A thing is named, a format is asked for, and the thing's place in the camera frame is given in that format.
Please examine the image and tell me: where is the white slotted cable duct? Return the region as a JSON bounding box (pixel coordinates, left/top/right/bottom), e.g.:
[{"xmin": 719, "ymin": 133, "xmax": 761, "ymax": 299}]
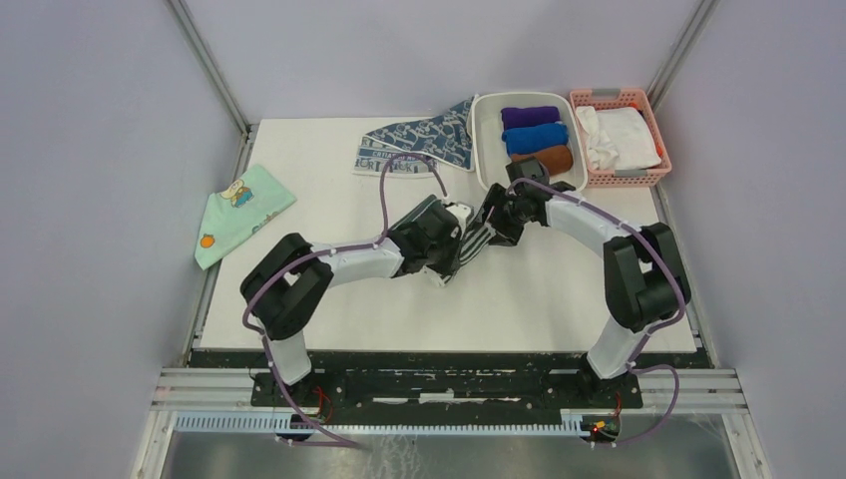
[{"xmin": 175, "ymin": 411, "xmax": 589, "ymax": 438}]

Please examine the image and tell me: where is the pink plastic basket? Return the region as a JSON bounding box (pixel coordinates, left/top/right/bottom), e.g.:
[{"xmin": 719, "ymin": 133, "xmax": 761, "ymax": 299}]
[{"xmin": 569, "ymin": 88, "xmax": 672, "ymax": 188}]

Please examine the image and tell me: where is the white cloth in basket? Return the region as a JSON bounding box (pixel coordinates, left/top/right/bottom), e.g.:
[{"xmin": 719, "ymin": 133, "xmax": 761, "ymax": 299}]
[{"xmin": 575, "ymin": 106, "xmax": 661, "ymax": 171}]

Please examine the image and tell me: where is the purple rolled towel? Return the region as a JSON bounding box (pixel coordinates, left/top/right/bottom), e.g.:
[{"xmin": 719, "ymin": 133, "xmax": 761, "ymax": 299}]
[{"xmin": 501, "ymin": 106, "xmax": 561, "ymax": 130}]

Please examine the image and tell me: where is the white plastic tub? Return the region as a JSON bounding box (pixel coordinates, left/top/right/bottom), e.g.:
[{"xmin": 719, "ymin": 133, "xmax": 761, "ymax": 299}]
[{"xmin": 468, "ymin": 92, "xmax": 588, "ymax": 191}]

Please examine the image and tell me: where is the blue rolled towel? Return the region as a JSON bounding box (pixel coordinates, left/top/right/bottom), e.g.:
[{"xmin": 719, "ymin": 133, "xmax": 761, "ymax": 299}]
[{"xmin": 501, "ymin": 123, "xmax": 570, "ymax": 155}]

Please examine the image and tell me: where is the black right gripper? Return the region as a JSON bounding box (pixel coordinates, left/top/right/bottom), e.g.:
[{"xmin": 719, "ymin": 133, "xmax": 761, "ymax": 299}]
[{"xmin": 468, "ymin": 183, "xmax": 528, "ymax": 247}]

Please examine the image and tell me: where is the brown rolled towel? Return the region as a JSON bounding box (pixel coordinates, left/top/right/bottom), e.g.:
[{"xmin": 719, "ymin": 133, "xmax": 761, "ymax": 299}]
[{"xmin": 510, "ymin": 145, "xmax": 574, "ymax": 176}]

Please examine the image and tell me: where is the mint green cartoon towel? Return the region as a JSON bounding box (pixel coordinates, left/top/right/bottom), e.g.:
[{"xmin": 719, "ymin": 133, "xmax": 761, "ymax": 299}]
[{"xmin": 195, "ymin": 165, "xmax": 296, "ymax": 270}]

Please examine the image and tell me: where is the orange item in basket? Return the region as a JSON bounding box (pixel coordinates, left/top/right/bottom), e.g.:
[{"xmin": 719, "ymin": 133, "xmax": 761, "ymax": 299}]
[{"xmin": 628, "ymin": 101, "xmax": 664, "ymax": 160}]

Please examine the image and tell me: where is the aluminium frame rail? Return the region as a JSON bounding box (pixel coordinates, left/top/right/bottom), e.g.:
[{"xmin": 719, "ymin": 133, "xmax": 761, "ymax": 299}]
[{"xmin": 129, "ymin": 1, "xmax": 257, "ymax": 478}]

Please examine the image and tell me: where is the blue patterned towel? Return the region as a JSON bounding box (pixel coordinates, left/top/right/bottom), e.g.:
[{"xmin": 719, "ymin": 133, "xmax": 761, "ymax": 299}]
[{"xmin": 352, "ymin": 97, "xmax": 475, "ymax": 179}]

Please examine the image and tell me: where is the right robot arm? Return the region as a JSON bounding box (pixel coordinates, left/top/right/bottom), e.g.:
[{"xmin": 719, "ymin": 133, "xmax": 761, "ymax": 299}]
[{"xmin": 481, "ymin": 160, "xmax": 691, "ymax": 407}]

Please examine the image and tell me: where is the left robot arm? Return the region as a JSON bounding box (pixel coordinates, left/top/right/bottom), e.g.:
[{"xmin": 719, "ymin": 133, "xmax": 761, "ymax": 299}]
[{"xmin": 239, "ymin": 196, "xmax": 474, "ymax": 406}]

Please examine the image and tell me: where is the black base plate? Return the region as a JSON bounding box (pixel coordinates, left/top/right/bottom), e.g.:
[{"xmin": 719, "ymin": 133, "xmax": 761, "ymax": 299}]
[{"xmin": 186, "ymin": 348, "xmax": 643, "ymax": 428}]

